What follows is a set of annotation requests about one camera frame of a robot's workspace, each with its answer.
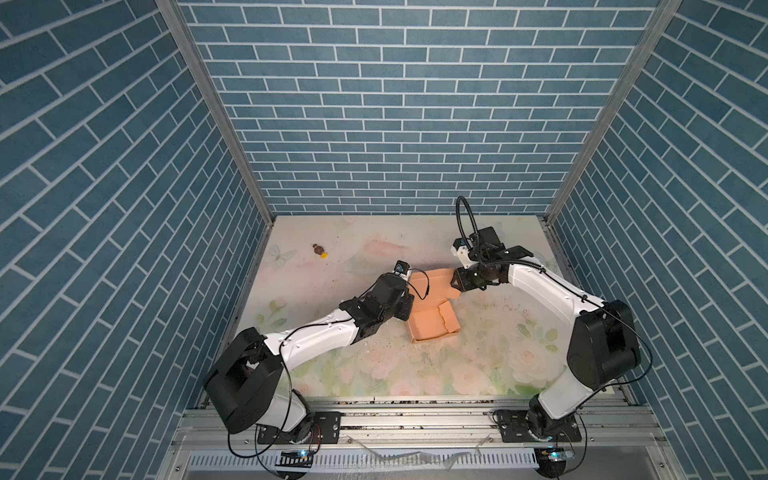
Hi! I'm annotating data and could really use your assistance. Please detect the small brown yellow toy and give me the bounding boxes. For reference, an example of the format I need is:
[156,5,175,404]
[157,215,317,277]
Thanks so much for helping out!
[312,244,329,259]

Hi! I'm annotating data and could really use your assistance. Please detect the aluminium mounting rail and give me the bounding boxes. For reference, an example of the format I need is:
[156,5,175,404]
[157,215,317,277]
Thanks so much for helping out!
[172,397,665,451]

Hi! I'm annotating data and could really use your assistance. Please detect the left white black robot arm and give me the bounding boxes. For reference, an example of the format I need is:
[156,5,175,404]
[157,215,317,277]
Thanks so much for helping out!
[204,272,415,440]

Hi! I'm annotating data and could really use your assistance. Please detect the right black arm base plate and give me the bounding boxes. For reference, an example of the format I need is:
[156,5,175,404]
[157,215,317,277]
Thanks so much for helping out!
[490,409,582,443]

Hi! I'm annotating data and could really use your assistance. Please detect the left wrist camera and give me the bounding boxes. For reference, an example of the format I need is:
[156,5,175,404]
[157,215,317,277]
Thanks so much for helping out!
[393,260,412,281]

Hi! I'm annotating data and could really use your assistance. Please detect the orange cardboard paper box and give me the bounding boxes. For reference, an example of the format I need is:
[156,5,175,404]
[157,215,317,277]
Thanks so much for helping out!
[407,268,461,343]

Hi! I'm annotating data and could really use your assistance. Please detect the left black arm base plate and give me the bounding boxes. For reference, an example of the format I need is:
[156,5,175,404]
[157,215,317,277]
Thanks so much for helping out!
[257,411,342,446]

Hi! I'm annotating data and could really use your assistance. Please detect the white slotted cable duct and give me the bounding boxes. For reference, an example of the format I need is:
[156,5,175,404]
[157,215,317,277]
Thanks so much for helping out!
[187,447,539,473]

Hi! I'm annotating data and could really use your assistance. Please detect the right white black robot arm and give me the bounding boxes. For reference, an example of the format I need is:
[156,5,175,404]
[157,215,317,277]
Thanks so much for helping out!
[451,227,641,425]

